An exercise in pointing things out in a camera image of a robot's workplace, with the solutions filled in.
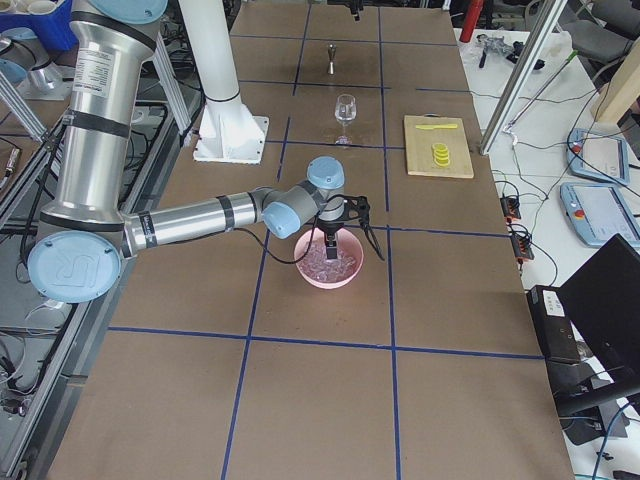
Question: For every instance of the black box with label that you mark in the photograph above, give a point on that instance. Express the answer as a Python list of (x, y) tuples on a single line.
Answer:
[(556, 337)]

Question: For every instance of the aluminium frame post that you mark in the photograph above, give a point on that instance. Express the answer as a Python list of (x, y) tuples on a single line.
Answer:
[(548, 17)]

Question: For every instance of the pink bowl of ice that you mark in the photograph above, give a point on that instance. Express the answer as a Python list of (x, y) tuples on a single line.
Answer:
[(324, 273)]

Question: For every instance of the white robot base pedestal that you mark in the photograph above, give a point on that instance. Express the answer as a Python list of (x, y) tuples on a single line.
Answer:
[(228, 132)]

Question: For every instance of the upper blue teach pendant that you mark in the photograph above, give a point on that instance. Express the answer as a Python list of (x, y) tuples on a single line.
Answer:
[(597, 156)]

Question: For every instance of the yellow plastic knife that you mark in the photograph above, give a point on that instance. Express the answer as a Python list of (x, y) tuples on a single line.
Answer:
[(441, 126)]

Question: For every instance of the pink thin rod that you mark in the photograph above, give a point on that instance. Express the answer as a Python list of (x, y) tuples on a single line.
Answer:
[(508, 128)]

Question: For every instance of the steel double jigger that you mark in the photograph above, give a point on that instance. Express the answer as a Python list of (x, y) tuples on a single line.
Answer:
[(331, 52)]

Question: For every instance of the black monitor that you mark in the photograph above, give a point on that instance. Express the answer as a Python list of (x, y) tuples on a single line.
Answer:
[(602, 301)]

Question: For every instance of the yellow lemon slice stack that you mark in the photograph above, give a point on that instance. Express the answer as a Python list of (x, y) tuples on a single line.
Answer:
[(441, 154)]

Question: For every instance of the blue teach pendant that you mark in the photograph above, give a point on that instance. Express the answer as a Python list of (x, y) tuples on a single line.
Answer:
[(597, 156), (597, 212)]

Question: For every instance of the bamboo cutting board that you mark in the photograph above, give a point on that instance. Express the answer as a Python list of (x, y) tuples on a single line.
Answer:
[(419, 158)]

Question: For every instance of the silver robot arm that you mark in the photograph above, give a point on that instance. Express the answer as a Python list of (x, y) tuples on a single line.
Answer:
[(83, 237)]

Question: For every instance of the clear wine glass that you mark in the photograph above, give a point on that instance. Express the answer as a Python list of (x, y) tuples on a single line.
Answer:
[(345, 112)]

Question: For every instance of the lower blue teach pendant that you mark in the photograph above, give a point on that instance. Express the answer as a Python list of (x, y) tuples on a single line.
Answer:
[(597, 212)]

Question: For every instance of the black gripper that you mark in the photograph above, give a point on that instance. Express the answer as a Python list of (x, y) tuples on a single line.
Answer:
[(330, 229), (355, 6)]

